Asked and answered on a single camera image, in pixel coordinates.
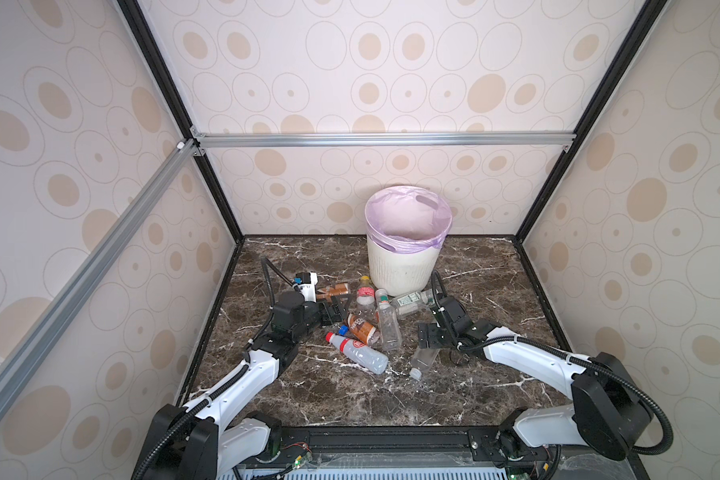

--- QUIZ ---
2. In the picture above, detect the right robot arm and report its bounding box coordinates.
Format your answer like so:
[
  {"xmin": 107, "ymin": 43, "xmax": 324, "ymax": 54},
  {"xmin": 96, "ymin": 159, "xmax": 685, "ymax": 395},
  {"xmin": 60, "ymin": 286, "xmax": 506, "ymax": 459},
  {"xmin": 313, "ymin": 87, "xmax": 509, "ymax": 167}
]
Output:
[{"xmin": 419, "ymin": 272, "xmax": 675, "ymax": 463}]

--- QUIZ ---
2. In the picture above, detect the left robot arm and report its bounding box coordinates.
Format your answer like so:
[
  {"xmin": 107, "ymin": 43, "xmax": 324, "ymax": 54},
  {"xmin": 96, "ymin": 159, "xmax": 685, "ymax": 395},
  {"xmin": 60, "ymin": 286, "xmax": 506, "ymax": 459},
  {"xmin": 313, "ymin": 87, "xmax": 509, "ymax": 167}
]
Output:
[{"xmin": 132, "ymin": 258, "xmax": 352, "ymax": 479}]

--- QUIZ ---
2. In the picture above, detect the white plastic waste bin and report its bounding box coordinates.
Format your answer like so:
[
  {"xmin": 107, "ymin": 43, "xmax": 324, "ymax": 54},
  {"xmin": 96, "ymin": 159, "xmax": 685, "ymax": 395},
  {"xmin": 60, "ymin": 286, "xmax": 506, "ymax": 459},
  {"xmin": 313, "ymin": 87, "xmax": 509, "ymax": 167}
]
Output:
[{"xmin": 367, "ymin": 238, "xmax": 441, "ymax": 297}]

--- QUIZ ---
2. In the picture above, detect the pink bin liner bag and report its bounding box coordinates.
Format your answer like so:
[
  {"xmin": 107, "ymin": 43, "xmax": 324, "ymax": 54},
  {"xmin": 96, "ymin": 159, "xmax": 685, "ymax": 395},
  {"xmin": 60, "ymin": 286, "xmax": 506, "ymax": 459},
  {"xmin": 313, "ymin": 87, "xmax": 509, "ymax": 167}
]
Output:
[{"xmin": 364, "ymin": 185, "xmax": 453, "ymax": 254}]

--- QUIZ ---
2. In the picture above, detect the brown bottle lying left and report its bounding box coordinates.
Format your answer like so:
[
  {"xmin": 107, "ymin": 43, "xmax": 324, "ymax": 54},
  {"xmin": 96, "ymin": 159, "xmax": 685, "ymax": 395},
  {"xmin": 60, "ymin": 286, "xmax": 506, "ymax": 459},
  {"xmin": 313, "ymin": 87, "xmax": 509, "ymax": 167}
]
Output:
[{"xmin": 316, "ymin": 283, "xmax": 351, "ymax": 300}]

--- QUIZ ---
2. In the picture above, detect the tall clear square bottle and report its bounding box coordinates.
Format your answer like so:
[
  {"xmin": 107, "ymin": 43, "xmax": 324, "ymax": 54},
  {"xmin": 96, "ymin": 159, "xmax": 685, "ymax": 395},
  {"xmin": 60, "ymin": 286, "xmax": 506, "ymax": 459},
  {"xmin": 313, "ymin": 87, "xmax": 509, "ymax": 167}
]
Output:
[{"xmin": 409, "ymin": 348, "xmax": 439, "ymax": 381}]

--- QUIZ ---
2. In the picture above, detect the small bottle pink cap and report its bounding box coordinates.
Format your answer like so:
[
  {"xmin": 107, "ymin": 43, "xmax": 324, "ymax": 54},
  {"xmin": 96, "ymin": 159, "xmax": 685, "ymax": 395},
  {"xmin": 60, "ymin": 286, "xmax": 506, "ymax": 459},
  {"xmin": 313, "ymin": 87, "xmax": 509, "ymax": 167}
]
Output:
[{"xmin": 356, "ymin": 276, "xmax": 376, "ymax": 322}]

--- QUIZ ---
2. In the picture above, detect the brown tea bottle orange label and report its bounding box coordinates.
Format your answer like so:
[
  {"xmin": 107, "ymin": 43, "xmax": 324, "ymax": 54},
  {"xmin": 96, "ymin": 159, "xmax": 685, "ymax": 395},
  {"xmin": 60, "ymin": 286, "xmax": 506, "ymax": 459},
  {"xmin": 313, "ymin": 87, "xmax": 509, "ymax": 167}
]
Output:
[{"xmin": 341, "ymin": 313, "xmax": 381, "ymax": 346}]

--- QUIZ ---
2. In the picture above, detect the clear bottle white cap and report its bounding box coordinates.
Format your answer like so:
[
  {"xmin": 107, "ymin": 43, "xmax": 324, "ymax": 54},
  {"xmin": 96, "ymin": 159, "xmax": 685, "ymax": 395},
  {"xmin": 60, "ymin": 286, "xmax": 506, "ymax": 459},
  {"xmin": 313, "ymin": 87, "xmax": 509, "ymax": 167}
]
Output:
[{"xmin": 375, "ymin": 288, "xmax": 402, "ymax": 352}]

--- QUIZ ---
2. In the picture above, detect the white bottle red label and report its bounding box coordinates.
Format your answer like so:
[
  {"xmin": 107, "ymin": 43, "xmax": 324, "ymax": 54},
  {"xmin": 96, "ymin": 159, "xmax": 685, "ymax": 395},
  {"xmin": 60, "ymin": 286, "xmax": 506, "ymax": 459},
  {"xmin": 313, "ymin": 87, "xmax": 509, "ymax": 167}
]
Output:
[{"xmin": 325, "ymin": 332, "xmax": 389, "ymax": 375}]

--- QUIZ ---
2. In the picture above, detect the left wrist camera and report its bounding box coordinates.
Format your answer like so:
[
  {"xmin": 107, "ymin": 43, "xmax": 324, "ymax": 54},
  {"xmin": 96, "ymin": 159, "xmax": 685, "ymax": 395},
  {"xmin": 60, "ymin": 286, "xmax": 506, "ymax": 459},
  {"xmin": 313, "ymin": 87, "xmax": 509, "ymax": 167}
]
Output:
[{"xmin": 293, "ymin": 272, "xmax": 318, "ymax": 302}]

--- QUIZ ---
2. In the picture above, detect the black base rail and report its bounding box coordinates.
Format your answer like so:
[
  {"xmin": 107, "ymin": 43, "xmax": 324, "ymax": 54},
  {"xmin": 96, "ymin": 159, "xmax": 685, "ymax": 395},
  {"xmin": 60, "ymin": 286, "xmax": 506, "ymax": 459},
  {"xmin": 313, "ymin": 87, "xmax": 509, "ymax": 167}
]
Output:
[{"xmin": 133, "ymin": 424, "xmax": 649, "ymax": 480}]

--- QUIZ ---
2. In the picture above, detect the back aluminium rail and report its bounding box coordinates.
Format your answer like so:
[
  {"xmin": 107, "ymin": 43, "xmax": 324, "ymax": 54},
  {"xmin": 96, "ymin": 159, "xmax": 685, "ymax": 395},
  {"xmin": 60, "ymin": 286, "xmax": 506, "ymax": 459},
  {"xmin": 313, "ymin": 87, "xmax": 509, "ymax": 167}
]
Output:
[{"xmin": 197, "ymin": 131, "xmax": 576, "ymax": 149}]

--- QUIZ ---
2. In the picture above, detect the aluminium rail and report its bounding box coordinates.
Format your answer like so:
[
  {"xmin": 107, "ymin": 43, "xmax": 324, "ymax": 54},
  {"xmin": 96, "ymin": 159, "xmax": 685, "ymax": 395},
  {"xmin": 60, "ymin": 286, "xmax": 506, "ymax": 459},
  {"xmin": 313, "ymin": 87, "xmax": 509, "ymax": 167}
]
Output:
[
  {"xmin": 197, "ymin": 131, "xmax": 576, "ymax": 149},
  {"xmin": 0, "ymin": 139, "xmax": 199, "ymax": 421}
]

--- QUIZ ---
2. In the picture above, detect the left aluminium rail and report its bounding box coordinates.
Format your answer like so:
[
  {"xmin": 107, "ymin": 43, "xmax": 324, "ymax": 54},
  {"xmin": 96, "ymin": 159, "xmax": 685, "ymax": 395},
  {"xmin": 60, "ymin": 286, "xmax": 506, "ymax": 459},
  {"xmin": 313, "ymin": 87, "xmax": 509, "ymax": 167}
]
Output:
[{"xmin": 0, "ymin": 139, "xmax": 199, "ymax": 421}]

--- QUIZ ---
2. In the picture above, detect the black frame post left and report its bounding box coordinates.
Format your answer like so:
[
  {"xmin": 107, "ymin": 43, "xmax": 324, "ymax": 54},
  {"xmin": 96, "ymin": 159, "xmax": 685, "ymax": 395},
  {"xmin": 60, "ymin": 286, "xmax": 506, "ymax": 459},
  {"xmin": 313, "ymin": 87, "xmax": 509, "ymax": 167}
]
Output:
[{"xmin": 116, "ymin": 0, "xmax": 245, "ymax": 243}]

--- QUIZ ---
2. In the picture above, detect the black frame post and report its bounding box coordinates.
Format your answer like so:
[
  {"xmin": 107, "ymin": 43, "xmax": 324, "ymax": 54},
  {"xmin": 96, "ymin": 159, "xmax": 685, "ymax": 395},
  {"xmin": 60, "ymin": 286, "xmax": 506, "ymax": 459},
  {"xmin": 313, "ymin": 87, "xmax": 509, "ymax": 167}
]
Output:
[
  {"xmin": 515, "ymin": 0, "xmax": 668, "ymax": 245},
  {"xmin": 116, "ymin": 0, "xmax": 245, "ymax": 243}
]

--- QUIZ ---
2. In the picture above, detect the black frame post right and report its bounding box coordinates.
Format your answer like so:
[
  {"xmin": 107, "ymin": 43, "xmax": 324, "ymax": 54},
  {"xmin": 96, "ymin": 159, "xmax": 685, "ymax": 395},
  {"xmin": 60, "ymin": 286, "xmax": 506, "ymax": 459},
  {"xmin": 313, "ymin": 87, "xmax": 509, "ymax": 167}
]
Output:
[{"xmin": 515, "ymin": 0, "xmax": 668, "ymax": 245}]

